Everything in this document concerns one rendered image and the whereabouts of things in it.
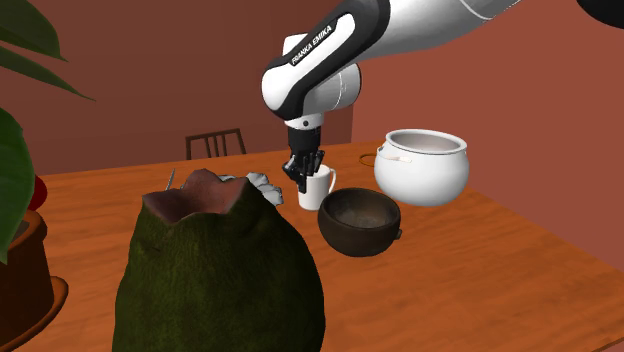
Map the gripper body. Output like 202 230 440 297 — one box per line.
286 125 323 159

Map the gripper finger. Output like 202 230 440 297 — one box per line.
282 155 308 194
306 149 326 177

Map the white mug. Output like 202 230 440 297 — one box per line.
297 164 338 212

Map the white crumpled object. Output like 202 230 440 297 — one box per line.
218 171 285 207

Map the dark brown bowl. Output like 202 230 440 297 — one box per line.
317 186 404 259

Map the dark wooden chair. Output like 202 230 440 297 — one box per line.
184 128 248 162

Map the white round pot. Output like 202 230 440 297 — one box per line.
373 128 471 207

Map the rough green vase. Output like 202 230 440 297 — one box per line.
111 168 327 352

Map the brown wooden table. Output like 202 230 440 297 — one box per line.
14 139 624 352

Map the red round object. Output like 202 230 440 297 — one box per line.
29 174 49 211

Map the potted green plant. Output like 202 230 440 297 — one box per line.
0 0 97 352

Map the dark thin ring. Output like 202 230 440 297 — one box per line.
359 152 387 169

